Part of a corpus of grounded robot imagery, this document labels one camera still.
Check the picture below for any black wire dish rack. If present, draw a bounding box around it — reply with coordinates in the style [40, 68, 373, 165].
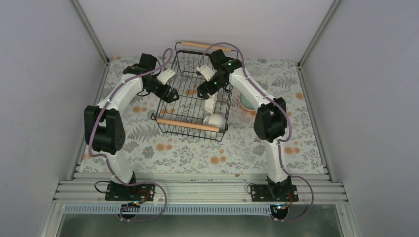
[151, 42, 233, 142]

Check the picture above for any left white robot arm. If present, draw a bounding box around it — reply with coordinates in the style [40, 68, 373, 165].
[84, 54, 179, 200]

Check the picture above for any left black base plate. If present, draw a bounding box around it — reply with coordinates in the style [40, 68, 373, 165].
[105, 183, 156, 202]

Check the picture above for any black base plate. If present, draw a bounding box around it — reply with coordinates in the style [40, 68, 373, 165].
[249, 184, 299, 202]
[105, 183, 156, 202]

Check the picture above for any mint green bowl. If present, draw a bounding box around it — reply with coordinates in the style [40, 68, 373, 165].
[239, 93, 255, 112]

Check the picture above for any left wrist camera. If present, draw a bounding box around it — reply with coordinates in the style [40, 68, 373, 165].
[157, 69, 177, 85]

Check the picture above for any floral table mat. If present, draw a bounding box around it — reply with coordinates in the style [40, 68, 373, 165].
[78, 56, 325, 175]

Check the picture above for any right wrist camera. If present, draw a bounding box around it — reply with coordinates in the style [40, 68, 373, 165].
[197, 65, 215, 81]

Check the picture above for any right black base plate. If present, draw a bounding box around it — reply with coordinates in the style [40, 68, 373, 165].
[249, 184, 299, 202]

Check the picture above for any aluminium mounting rail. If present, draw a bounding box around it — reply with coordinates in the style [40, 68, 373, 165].
[53, 172, 348, 204]

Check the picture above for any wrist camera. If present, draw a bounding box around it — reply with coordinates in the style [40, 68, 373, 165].
[197, 65, 215, 81]
[157, 69, 177, 85]

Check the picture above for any white cylindrical bowl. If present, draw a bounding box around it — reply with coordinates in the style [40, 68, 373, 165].
[204, 92, 218, 114]

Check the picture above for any white round bowl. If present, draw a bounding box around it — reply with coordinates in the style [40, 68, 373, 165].
[202, 114, 226, 130]

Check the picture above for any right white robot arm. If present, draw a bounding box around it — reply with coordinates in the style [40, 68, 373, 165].
[197, 49, 291, 201]

